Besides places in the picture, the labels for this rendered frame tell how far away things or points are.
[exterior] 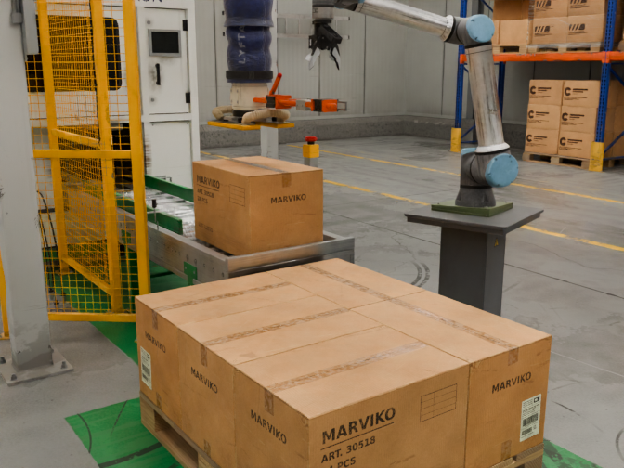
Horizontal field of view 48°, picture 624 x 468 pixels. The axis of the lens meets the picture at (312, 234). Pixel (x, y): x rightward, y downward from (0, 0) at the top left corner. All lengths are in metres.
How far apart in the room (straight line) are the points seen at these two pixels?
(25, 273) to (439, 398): 2.08
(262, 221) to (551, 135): 8.28
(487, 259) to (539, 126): 7.96
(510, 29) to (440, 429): 9.79
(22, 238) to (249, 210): 1.05
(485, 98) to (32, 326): 2.32
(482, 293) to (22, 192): 2.15
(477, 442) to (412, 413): 0.34
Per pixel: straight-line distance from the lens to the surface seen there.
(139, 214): 3.69
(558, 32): 11.01
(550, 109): 11.11
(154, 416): 2.91
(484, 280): 3.37
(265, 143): 6.43
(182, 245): 3.47
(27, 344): 3.62
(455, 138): 12.22
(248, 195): 3.15
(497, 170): 3.17
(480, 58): 3.16
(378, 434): 2.05
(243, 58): 3.36
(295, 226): 3.30
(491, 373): 2.32
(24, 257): 3.50
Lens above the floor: 1.42
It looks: 13 degrees down
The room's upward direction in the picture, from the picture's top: straight up
